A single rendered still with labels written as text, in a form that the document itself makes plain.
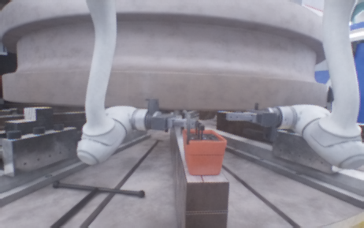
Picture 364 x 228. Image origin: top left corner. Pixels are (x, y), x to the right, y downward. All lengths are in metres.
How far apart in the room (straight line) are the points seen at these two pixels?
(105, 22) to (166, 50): 0.89
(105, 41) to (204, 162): 0.50
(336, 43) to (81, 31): 1.64
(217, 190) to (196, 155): 0.13
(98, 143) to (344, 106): 0.73
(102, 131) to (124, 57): 0.98
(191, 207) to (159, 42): 1.19
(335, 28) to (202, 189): 0.61
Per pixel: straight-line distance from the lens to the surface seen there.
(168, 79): 1.31
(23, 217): 1.34
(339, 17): 0.71
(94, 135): 0.64
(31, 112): 1.62
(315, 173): 1.73
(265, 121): 0.70
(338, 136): 0.69
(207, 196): 0.64
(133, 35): 1.56
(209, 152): 0.62
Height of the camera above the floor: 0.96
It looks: 6 degrees down
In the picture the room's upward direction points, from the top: 2 degrees clockwise
